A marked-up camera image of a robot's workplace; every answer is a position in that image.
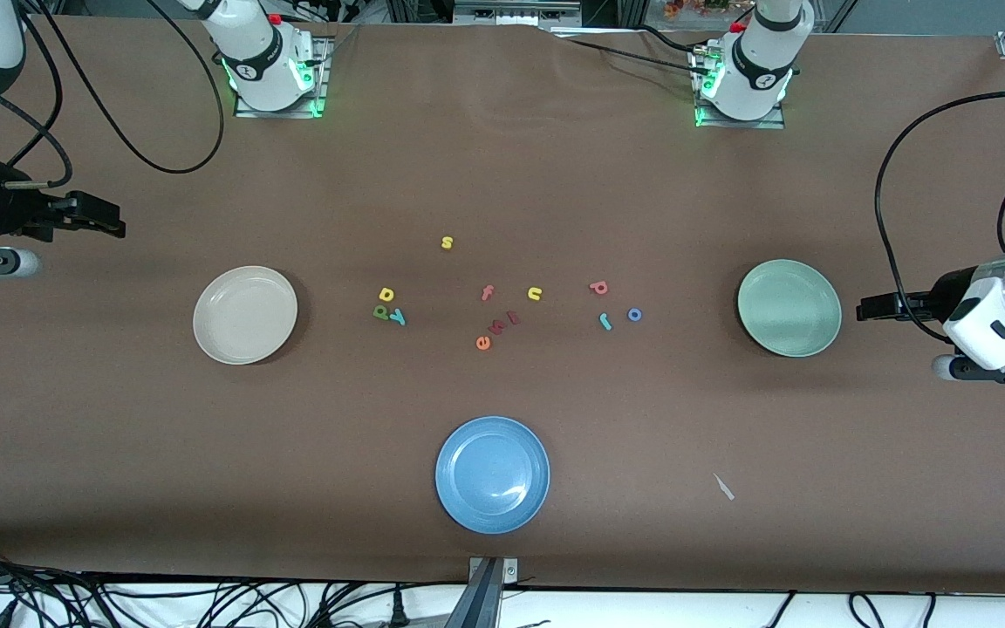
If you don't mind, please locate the thin black cable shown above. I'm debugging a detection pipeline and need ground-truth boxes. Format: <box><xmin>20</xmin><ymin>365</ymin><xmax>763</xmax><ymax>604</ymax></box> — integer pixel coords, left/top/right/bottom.
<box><xmin>555</xmin><ymin>35</ymin><xmax>708</xmax><ymax>78</ymax></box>
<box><xmin>633</xmin><ymin>24</ymin><xmax>713</xmax><ymax>58</ymax></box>

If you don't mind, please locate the grey metal camera post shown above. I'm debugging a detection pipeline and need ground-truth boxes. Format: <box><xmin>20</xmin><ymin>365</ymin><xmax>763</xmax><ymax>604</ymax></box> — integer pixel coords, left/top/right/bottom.
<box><xmin>446</xmin><ymin>556</ymin><xmax>521</xmax><ymax>628</ymax></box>

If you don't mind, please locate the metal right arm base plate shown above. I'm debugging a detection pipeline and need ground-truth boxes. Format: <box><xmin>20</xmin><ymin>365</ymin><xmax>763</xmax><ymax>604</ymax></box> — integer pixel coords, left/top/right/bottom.
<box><xmin>234</xmin><ymin>35</ymin><xmax>331</xmax><ymax>119</ymax></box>

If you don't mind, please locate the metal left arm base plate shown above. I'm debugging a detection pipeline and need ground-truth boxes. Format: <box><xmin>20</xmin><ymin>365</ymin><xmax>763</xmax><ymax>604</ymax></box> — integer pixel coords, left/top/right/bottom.
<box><xmin>693</xmin><ymin>48</ymin><xmax>787</xmax><ymax>130</ymax></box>

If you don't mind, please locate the grey metal box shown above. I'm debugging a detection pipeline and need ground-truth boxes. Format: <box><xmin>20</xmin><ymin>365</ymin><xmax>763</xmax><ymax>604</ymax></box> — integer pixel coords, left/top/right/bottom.
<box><xmin>453</xmin><ymin>0</ymin><xmax>582</xmax><ymax>27</ymax></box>

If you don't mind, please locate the green round plate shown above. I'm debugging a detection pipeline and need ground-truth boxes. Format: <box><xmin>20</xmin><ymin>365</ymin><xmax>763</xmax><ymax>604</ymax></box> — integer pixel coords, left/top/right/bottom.
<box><xmin>737</xmin><ymin>259</ymin><xmax>843</xmax><ymax>358</ymax></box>

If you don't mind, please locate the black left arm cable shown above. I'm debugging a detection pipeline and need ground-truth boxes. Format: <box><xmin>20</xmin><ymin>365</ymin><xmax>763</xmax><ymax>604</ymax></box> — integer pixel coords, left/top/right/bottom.
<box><xmin>875</xmin><ymin>90</ymin><xmax>1005</xmax><ymax>343</ymax></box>

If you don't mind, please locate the beige round plate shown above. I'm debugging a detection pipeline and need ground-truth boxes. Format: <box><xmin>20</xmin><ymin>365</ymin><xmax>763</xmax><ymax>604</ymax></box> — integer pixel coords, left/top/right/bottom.
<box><xmin>193</xmin><ymin>266</ymin><xmax>299</xmax><ymax>365</ymax></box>

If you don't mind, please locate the blue round plate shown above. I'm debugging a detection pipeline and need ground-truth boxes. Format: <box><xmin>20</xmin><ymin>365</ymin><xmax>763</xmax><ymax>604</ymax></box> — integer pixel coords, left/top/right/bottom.
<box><xmin>435</xmin><ymin>416</ymin><xmax>550</xmax><ymax>535</ymax></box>

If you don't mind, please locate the orange decorative item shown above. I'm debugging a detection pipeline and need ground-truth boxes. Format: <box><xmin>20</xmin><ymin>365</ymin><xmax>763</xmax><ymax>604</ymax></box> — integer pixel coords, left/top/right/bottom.
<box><xmin>664</xmin><ymin>0</ymin><xmax>730</xmax><ymax>20</ymax></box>

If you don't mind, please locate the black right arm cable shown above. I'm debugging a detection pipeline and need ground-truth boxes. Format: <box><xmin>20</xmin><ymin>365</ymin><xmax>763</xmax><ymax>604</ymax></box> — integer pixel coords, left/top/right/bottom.
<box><xmin>0</xmin><ymin>0</ymin><xmax>226</xmax><ymax>190</ymax></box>

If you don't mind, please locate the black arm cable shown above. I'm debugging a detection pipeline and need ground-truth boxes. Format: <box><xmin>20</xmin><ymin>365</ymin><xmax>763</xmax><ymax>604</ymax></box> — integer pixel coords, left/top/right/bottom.
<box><xmin>0</xmin><ymin>0</ymin><xmax>226</xmax><ymax>190</ymax></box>
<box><xmin>875</xmin><ymin>90</ymin><xmax>1005</xmax><ymax>343</ymax></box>

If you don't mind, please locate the brown paper table cover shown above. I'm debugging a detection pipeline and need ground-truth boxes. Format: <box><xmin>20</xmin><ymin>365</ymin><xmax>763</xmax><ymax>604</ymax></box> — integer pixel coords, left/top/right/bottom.
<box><xmin>0</xmin><ymin>13</ymin><xmax>1005</xmax><ymax>594</ymax></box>

